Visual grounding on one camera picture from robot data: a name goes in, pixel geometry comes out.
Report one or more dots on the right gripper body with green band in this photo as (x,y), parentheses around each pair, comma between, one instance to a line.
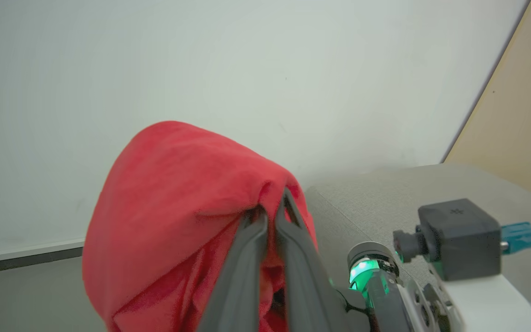
(385,299)

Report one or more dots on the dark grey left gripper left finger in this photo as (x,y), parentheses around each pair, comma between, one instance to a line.
(240,286)

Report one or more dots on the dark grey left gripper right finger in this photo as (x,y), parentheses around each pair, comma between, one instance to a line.
(304,286)

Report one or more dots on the red garment with white stripes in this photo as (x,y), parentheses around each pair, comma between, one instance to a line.
(173,198)

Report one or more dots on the grey fabric sofa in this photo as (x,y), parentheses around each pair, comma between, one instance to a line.
(362,207)

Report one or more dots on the white and black baseboard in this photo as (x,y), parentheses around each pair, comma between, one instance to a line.
(26,257)

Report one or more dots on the dark grey wrist camera box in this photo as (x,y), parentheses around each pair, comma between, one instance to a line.
(463,240)

